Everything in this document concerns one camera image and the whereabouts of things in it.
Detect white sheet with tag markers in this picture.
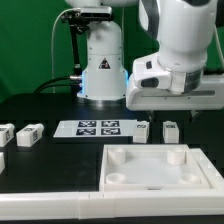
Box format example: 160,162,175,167
54,119,137,138

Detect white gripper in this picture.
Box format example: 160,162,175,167
126,53,224,111

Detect black camera stand pole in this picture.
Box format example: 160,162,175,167
69,22,82,75

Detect black camera on stand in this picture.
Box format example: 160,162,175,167
62,6,112,22

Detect grey cable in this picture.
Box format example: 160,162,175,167
50,7,82,94

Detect white square table top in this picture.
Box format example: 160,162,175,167
99,144,211,192

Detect black cables at base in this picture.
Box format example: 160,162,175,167
32,75,84,94

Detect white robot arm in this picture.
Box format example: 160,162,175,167
65,0,224,111

